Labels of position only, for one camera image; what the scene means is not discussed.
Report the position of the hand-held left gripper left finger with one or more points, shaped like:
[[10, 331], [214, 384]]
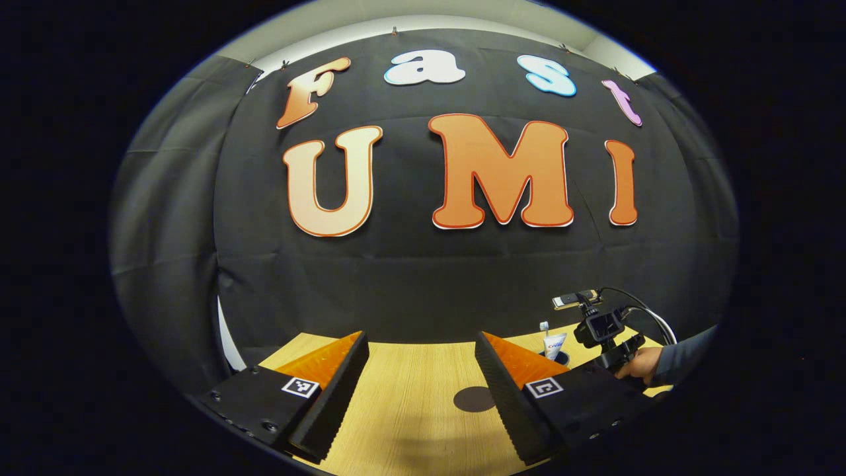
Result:
[[334, 403]]

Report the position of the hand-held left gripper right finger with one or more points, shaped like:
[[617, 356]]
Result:
[[505, 400]]

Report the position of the dark brown round coaster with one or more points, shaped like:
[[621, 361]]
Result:
[[472, 399]]

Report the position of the white toothpaste tube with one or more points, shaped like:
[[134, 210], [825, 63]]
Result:
[[555, 344]]

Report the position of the light blue cup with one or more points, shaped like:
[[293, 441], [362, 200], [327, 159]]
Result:
[[560, 360]]

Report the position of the wooden desktop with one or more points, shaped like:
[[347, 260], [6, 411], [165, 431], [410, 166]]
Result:
[[410, 423]]

